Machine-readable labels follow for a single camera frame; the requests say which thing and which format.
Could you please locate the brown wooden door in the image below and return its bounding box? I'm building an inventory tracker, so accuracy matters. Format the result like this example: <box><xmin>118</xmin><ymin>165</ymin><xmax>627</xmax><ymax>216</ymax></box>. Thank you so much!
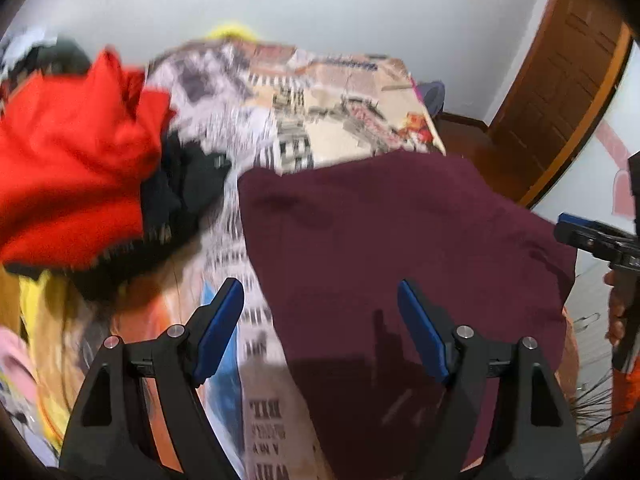
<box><xmin>489</xmin><ymin>0</ymin><xmax>631</xmax><ymax>207</ymax></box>

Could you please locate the newspaper print bed blanket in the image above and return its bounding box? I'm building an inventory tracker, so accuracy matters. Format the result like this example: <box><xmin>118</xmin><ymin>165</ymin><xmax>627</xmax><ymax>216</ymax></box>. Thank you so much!
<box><xmin>0</xmin><ymin>39</ymin><xmax>447</xmax><ymax>480</ymax></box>

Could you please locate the yellow round object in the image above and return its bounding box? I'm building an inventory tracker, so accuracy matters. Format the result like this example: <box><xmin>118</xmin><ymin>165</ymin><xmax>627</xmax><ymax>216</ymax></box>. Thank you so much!
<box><xmin>205</xmin><ymin>22</ymin><xmax>258</xmax><ymax>42</ymax></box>

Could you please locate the yellow cloth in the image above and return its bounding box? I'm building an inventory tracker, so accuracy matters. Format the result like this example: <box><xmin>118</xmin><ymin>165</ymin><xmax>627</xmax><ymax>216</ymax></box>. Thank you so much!
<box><xmin>1</xmin><ymin>271</ymin><xmax>76</xmax><ymax>448</ymax></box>

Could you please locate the blue grey backpack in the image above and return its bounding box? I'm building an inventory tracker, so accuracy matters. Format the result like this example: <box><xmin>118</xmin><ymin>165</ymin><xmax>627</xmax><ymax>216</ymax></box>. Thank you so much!
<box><xmin>416</xmin><ymin>80</ymin><xmax>446</xmax><ymax>119</ymax></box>

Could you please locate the maroon button shirt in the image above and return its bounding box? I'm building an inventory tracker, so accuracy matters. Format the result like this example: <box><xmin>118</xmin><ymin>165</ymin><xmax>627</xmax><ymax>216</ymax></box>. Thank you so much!
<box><xmin>239</xmin><ymin>151</ymin><xmax>576</xmax><ymax>479</ymax></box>

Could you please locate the person right hand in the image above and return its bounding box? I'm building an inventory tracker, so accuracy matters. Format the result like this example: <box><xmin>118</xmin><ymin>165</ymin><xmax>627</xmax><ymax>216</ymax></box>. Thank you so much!
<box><xmin>603</xmin><ymin>270</ymin><xmax>626</xmax><ymax>347</ymax></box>

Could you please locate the red garment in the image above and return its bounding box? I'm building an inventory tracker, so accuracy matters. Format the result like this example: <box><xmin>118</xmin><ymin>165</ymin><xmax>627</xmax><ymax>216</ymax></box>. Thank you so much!
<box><xmin>1</xmin><ymin>49</ymin><xmax>174</xmax><ymax>269</ymax></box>

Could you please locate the black garment pile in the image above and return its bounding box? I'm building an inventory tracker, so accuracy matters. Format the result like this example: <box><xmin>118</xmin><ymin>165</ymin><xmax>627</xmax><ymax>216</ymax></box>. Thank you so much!
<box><xmin>4</xmin><ymin>129</ymin><xmax>234</xmax><ymax>304</ymax></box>

